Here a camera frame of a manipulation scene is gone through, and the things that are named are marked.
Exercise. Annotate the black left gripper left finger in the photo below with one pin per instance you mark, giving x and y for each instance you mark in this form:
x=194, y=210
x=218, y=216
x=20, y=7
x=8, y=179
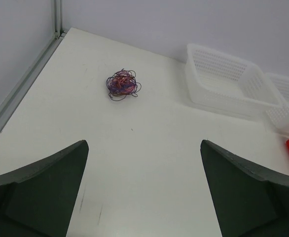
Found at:
x=37, y=200

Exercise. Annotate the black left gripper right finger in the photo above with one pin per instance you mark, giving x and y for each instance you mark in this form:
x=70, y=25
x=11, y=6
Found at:
x=250, y=200

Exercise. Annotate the white perforated basket left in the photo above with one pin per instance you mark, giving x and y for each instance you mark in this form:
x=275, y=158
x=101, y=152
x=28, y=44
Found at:
x=228, y=85

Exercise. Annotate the aluminium frame post left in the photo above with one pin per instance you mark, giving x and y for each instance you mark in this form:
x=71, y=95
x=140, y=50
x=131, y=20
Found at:
x=30, y=32

